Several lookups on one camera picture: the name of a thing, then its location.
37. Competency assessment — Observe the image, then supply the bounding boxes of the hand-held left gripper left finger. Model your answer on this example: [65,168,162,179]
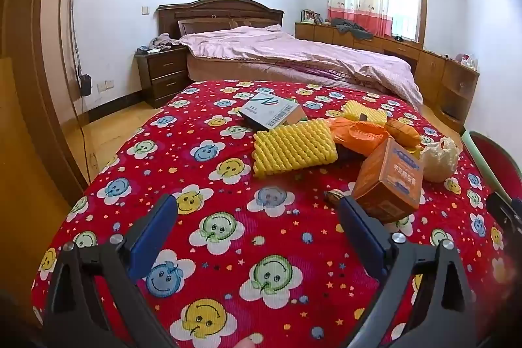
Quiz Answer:
[43,194,180,348]

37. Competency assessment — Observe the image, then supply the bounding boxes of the small yellow foam net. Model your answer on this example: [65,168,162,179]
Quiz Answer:
[342,100,388,126]

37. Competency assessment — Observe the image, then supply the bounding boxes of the pink duvet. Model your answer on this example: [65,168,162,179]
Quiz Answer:
[179,25,422,108]

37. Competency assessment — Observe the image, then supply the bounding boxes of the red smiley flower blanket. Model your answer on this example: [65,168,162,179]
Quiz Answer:
[32,80,510,348]

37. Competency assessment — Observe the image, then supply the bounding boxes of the white bottles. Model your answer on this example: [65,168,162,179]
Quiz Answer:
[454,53,479,72]

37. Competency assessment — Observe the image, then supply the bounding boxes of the orange plastic bag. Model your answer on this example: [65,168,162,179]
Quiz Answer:
[330,117,390,153]

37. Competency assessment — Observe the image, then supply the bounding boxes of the wooden framed window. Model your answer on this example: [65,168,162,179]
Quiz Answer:
[387,0,427,43]

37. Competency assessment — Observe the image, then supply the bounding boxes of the wooden bed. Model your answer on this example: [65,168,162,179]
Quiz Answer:
[157,0,425,108]

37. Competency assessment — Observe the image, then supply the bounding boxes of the large yellow foam net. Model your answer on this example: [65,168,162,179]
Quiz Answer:
[253,120,339,179]

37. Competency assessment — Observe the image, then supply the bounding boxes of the orange cardboard box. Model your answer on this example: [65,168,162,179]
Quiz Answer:
[351,137,425,224]

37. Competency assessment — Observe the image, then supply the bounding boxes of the white medicine box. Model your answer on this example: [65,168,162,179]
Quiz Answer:
[238,92,307,131]

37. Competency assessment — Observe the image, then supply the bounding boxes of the white plastic bag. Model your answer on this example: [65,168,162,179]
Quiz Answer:
[420,137,459,183]

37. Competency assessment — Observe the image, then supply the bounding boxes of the dark wooden nightstand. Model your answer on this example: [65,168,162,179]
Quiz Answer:
[135,46,190,109]

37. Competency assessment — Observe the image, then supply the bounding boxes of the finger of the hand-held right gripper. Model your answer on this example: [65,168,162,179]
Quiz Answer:
[486,191,522,251]

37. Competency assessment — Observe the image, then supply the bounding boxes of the grey clothes on nightstand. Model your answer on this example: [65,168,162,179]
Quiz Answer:
[147,33,182,51]

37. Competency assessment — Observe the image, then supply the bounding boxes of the wooden wardrobe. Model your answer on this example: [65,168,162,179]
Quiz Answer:
[0,0,99,316]

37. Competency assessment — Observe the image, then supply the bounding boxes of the long wooden cabinet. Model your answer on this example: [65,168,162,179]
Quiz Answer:
[294,22,480,132]

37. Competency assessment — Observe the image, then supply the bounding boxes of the dark grey clothes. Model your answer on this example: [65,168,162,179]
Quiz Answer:
[330,18,374,41]

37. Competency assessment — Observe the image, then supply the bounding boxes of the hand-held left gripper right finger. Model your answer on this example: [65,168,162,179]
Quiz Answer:
[338,195,487,348]

